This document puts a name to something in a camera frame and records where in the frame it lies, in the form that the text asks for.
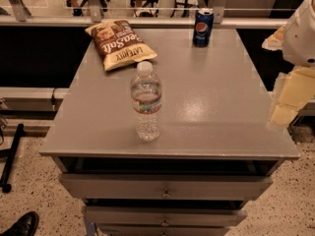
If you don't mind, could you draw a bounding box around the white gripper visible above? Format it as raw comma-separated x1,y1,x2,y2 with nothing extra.
262,26,315,126

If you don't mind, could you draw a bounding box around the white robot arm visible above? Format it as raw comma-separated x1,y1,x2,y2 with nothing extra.
262,0,315,126

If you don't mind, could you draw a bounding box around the middle grey drawer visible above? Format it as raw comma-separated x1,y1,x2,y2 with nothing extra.
84,206,247,227

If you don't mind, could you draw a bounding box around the grey drawer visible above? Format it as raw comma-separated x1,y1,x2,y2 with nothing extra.
97,224,228,236
60,174,273,201
84,206,247,227

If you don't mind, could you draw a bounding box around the bottom grey drawer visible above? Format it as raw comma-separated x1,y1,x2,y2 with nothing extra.
97,224,228,236

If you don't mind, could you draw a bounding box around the brown sea salt chip bag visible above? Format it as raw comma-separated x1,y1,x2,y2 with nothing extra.
86,20,158,71

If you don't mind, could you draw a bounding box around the black stand leg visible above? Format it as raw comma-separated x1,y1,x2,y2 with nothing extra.
0,124,25,194

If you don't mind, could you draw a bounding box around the clear plastic water bottle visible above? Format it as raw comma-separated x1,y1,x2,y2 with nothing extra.
130,61,162,142

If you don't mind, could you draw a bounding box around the right black office chair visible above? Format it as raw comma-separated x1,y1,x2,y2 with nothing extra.
130,0,158,17

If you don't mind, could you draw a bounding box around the black leather shoe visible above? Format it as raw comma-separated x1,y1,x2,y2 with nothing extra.
0,211,39,236

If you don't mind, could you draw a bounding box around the metal railing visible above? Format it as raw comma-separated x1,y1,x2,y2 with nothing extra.
0,0,289,30

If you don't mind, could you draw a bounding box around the grey drawer cabinet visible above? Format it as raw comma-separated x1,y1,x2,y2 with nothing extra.
38,28,301,236

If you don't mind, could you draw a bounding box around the top grey drawer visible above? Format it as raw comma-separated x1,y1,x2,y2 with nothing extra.
60,174,273,201

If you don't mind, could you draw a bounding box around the blue Pepsi can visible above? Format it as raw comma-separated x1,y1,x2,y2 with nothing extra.
193,8,214,47

